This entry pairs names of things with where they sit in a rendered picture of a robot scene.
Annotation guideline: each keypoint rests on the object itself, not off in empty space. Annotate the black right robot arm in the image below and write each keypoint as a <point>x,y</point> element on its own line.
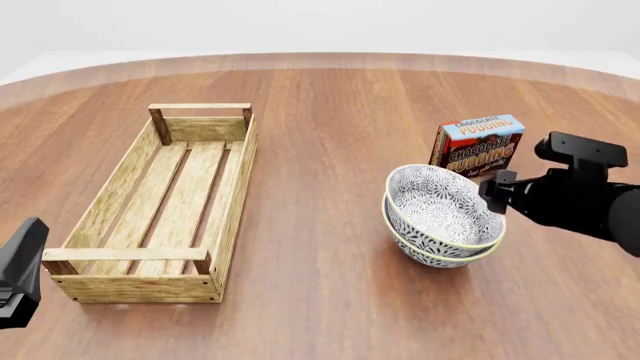
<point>580,206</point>

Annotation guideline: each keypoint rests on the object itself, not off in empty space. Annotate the wooden slat tray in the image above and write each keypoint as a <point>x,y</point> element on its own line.
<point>165,187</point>

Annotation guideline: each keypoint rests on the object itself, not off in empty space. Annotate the chocolate pudding box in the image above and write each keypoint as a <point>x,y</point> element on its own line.
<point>480,150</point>

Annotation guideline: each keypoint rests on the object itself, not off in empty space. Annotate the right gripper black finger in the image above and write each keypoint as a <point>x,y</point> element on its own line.
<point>491,197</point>

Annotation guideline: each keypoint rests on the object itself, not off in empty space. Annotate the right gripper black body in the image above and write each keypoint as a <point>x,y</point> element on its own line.
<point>512,187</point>

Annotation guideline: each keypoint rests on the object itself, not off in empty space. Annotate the patterned bowl with black-white flowers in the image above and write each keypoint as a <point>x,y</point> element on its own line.
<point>435,255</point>
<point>435,202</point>

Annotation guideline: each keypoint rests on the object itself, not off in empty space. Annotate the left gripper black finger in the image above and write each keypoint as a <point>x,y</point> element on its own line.
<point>25,255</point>

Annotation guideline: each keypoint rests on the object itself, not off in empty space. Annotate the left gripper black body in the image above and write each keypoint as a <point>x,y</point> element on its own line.
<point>15,309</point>

